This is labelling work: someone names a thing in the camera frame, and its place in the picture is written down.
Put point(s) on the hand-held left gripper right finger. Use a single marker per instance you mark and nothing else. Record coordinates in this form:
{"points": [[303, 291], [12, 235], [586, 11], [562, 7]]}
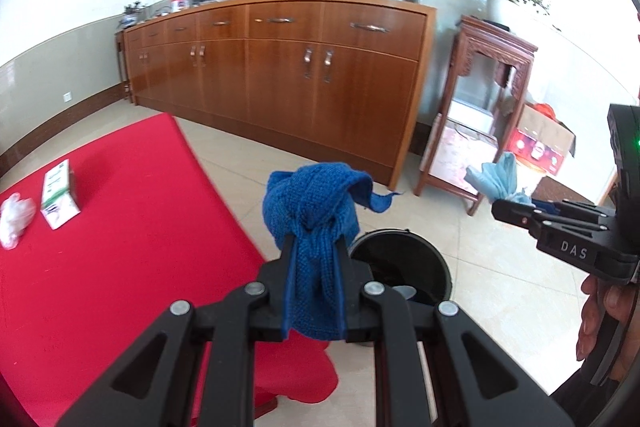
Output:
{"points": [[359, 307]]}

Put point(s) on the blue knitted cloth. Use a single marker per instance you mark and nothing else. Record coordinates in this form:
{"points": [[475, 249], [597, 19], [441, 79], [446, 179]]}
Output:
{"points": [[315, 207]]}

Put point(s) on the red tablecloth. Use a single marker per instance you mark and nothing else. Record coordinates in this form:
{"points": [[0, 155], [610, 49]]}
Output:
{"points": [[125, 232]]}

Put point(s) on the small potted plant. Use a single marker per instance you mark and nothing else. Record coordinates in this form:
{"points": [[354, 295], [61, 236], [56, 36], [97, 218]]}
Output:
{"points": [[132, 13]]}

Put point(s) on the cardboard box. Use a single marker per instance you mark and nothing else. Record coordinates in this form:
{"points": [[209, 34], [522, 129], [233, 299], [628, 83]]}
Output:
{"points": [[542, 142]]}

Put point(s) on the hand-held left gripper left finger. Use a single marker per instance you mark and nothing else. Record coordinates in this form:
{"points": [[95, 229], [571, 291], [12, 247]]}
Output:
{"points": [[276, 307]]}

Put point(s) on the green white box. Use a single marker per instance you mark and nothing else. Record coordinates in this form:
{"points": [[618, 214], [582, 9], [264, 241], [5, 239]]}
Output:
{"points": [[59, 194]]}

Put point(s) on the wooden sideboard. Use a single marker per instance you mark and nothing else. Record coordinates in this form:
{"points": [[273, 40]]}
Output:
{"points": [[280, 72]]}

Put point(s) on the black trash bin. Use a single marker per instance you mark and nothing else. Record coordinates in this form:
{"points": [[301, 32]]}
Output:
{"points": [[400, 257]]}

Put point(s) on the carved wooden side table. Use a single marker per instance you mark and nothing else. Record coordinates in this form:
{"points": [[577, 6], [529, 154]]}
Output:
{"points": [[500, 42]]}

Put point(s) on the clear plastic bag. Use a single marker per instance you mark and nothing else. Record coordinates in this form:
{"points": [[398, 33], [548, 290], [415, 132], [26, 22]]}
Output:
{"points": [[15, 219]]}

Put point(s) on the wall socket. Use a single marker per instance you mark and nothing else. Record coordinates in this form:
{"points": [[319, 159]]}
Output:
{"points": [[68, 96]]}

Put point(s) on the person's right hand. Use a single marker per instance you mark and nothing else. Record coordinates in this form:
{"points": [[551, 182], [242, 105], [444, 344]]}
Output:
{"points": [[592, 317]]}

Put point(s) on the light blue cloth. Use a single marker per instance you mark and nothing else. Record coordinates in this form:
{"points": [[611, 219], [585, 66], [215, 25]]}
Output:
{"points": [[500, 179]]}

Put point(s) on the red lid jar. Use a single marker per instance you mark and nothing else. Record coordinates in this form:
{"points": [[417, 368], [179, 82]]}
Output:
{"points": [[176, 4]]}

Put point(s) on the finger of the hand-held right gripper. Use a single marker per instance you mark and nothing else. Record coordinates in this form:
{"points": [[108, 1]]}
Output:
{"points": [[580, 211], [515, 213]]}

